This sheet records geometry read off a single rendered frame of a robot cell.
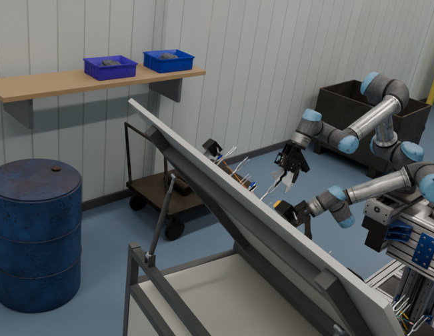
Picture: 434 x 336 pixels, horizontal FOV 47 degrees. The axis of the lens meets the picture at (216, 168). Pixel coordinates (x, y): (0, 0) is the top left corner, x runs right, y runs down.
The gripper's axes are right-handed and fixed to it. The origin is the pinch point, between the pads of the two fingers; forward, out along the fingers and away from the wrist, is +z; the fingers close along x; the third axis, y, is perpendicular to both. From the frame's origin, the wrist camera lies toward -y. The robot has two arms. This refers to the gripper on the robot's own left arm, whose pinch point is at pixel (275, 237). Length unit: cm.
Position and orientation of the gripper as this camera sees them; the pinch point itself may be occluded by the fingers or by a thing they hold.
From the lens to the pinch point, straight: 223.3
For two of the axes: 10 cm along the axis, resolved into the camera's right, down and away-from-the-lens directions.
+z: -8.2, 5.4, 1.7
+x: -2.7, -1.1, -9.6
